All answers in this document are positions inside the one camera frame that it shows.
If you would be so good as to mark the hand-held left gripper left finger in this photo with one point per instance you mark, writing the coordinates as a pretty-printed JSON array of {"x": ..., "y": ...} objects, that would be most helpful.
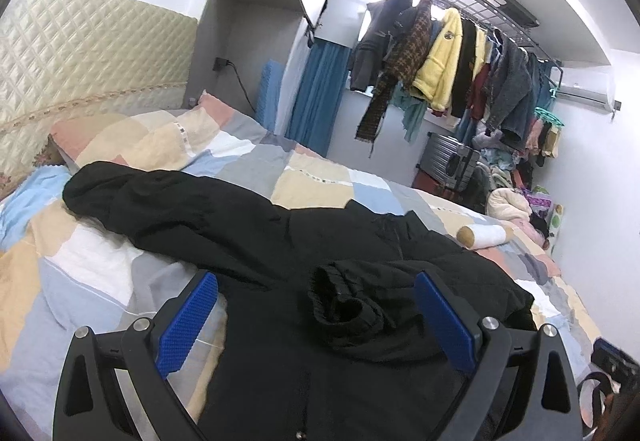
[{"x": 185, "y": 321}]

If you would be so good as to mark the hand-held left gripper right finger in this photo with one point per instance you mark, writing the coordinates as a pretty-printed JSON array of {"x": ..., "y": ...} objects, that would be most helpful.
[{"x": 445, "y": 321}]

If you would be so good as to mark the black jacket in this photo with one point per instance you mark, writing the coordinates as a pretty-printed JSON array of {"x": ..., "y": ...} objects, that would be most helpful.
[{"x": 250, "y": 231}]

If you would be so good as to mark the pile of clothes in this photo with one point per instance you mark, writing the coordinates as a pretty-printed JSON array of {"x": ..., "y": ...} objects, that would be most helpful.
[{"x": 510, "y": 201}]

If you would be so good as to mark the white bolster pillow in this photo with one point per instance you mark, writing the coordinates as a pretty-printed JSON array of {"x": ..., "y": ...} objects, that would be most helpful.
[{"x": 487, "y": 236}]

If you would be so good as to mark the dark red suitcase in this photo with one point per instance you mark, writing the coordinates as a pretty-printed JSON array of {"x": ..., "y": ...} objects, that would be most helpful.
[{"x": 425, "y": 183}]

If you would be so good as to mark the dotted rolled mat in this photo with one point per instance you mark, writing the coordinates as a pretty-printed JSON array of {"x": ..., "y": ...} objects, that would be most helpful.
[{"x": 556, "y": 221}]

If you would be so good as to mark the silver suitcase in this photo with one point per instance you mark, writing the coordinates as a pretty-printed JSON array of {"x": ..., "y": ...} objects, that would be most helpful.
[{"x": 445, "y": 161}]

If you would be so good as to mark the black bag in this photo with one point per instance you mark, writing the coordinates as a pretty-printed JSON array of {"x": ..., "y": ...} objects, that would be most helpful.
[{"x": 615, "y": 361}]

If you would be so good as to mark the patchwork quilt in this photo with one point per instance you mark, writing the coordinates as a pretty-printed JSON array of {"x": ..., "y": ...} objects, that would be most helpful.
[{"x": 320, "y": 176}]

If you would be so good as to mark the patchwork pillow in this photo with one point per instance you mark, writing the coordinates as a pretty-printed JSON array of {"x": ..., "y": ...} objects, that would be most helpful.
[{"x": 125, "y": 136}]

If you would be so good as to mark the light blue blanket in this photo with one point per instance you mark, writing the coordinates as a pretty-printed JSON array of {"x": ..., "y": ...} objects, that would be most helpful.
[{"x": 30, "y": 201}]

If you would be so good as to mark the teal hanging scarf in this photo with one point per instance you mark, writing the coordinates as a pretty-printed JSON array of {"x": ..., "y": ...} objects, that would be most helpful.
[{"x": 412, "y": 116}]

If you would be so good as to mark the green sock drying hanger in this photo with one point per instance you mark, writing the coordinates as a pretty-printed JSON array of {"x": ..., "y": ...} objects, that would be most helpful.
[{"x": 547, "y": 118}]

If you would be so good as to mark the maroon hanging garment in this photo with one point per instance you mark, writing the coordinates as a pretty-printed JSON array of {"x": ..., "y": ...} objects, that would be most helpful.
[{"x": 480, "y": 91}]

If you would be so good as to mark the grey denim jacket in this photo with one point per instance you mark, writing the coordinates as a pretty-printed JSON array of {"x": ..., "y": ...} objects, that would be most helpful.
[{"x": 510, "y": 91}]

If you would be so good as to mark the black hanging garment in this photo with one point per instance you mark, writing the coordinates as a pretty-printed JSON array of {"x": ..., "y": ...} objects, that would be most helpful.
[{"x": 465, "y": 71}]

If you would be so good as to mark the yellow fleece jacket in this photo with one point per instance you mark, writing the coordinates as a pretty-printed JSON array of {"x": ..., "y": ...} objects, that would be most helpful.
[{"x": 440, "y": 66}]

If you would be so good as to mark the blue curtain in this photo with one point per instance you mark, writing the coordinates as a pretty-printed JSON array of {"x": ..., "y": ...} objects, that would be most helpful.
[{"x": 320, "y": 96}]

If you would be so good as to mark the white air conditioner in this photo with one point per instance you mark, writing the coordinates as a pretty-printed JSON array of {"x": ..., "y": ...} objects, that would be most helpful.
[{"x": 585, "y": 93}]

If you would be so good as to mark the pale yellow hanging shirt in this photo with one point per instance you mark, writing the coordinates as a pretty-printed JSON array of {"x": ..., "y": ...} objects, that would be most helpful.
[{"x": 480, "y": 51}]

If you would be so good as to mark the cream quilted headboard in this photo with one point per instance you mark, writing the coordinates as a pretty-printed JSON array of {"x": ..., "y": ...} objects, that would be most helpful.
[{"x": 100, "y": 61}]

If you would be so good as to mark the brown plaid hanging scarf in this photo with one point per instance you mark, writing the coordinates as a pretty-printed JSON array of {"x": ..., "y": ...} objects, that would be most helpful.
[{"x": 407, "y": 46}]

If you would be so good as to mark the black hanging coat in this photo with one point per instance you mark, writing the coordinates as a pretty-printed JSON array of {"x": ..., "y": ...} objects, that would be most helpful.
[{"x": 380, "y": 31}]

